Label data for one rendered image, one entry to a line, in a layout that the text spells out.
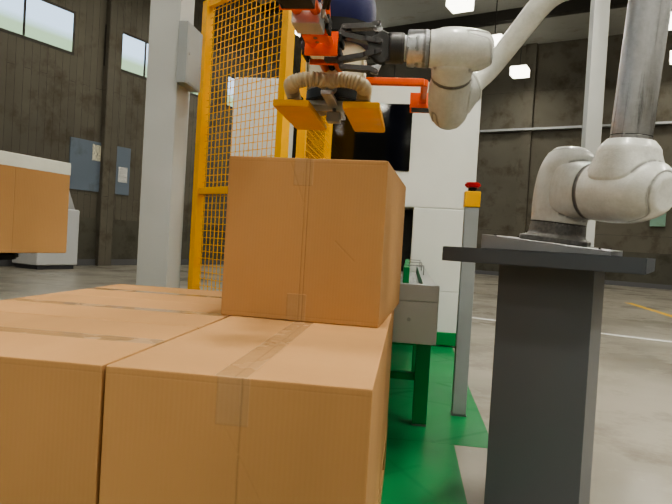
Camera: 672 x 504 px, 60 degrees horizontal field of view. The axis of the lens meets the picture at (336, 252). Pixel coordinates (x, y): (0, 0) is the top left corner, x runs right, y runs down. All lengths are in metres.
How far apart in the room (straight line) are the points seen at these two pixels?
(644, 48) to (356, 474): 1.25
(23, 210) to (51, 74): 9.07
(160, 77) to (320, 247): 1.87
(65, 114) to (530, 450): 10.75
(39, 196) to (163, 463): 1.96
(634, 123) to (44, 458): 1.45
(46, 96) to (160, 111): 8.57
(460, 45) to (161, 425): 1.06
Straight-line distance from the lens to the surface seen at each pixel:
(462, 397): 2.73
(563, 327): 1.69
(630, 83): 1.68
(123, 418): 0.95
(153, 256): 3.02
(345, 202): 1.41
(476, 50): 1.49
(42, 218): 2.77
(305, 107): 1.62
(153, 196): 3.03
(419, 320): 2.09
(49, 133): 11.54
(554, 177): 1.74
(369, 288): 1.40
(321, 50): 1.52
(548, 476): 1.79
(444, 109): 1.58
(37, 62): 11.60
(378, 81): 1.82
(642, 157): 1.62
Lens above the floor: 0.75
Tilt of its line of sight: 1 degrees down
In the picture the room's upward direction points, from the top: 3 degrees clockwise
